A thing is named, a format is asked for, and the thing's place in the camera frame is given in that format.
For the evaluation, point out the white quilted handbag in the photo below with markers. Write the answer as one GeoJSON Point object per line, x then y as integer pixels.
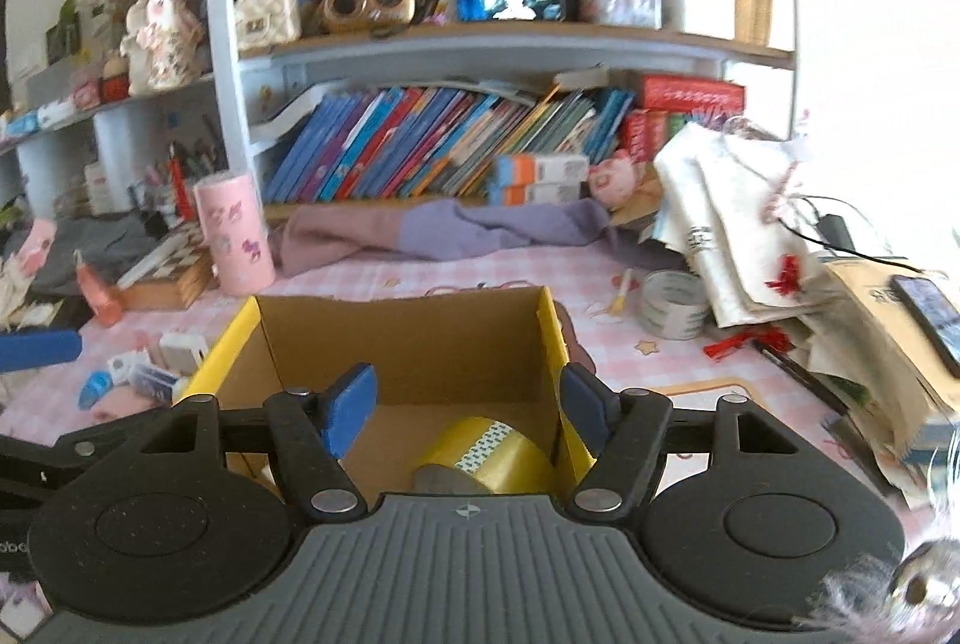
{"type": "Point", "coordinates": [263, 23]}

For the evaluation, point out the yellow cardboard box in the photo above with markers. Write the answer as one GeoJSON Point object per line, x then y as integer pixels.
{"type": "Point", "coordinates": [439, 359]}

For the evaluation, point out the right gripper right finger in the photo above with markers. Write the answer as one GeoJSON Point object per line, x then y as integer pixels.
{"type": "Point", "coordinates": [592, 408]}

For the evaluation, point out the white glue bottle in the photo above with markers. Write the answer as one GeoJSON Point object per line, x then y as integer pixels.
{"type": "Point", "coordinates": [159, 384]}

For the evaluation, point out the white pen holder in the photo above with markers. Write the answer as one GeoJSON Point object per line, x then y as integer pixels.
{"type": "Point", "coordinates": [147, 198]}

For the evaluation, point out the stack of old books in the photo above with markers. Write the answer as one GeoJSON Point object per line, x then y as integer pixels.
{"type": "Point", "coordinates": [903, 399]}

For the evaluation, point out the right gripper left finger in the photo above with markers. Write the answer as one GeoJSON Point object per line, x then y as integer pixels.
{"type": "Point", "coordinates": [346, 407]}

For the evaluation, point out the clear tape roll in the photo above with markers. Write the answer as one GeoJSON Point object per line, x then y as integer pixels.
{"type": "Point", "coordinates": [673, 305]}

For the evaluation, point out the white tote bag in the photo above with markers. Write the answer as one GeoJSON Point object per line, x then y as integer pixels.
{"type": "Point", "coordinates": [731, 207]}

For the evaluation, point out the smartphone on books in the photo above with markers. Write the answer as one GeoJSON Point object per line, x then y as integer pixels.
{"type": "Point", "coordinates": [935, 315]}

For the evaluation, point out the row of books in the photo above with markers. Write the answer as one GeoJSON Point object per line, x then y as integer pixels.
{"type": "Point", "coordinates": [440, 138]}

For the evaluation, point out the wooden retro radio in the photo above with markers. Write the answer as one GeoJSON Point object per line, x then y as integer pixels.
{"type": "Point", "coordinates": [348, 16]}

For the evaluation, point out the pink pig toy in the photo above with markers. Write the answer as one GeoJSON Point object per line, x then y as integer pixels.
{"type": "Point", "coordinates": [613, 182]}

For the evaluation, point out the red white doll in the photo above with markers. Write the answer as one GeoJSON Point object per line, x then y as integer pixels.
{"type": "Point", "coordinates": [114, 83]}

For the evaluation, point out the blue picture box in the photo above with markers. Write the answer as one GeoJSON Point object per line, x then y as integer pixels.
{"type": "Point", "coordinates": [510, 10]}

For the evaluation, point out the grey clothing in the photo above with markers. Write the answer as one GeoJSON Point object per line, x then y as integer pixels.
{"type": "Point", "coordinates": [110, 245]}

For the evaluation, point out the wooden chessboard box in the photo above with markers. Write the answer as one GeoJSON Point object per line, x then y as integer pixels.
{"type": "Point", "coordinates": [172, 276]}

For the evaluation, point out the pink water bottle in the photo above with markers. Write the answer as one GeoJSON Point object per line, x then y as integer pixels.
{"type": "Point", "coordinates": [107, 309]}

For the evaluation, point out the pink cylindrical container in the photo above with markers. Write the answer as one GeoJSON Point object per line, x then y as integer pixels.
{"type": "Point", "coordinates": [231, 219]}

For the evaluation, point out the purple pink cloth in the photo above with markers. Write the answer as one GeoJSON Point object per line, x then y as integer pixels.
{"type": "Point", "coordinates": [444, 231]}

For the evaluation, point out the pink sock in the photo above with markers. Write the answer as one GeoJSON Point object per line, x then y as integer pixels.
{"type": "Point", "coordinates": [120, 403]}

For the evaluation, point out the orange white boxes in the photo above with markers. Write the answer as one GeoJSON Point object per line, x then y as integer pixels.
{"type": "Point", "coordinates": [521, 179]}

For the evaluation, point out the small white staples box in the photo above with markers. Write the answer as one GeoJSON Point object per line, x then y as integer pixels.
{"type": "Point", "coordinates": [120, 366]}

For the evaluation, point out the white charger adapter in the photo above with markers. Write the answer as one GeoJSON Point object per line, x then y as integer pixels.
{"type": "Point", "coordinates": [183, 352]}

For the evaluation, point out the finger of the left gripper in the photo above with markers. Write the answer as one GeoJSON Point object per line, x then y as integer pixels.
{"type": "Point", "coordinates": [38, 348]}

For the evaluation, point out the yellow tape roll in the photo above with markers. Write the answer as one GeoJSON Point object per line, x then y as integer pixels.
{"type": "Point", "coordinates": [481, 457]}

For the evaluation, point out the blue plastic wrapper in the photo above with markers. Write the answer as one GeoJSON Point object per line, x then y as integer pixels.
{"type": "Point", "coordinates": [96, 386]}

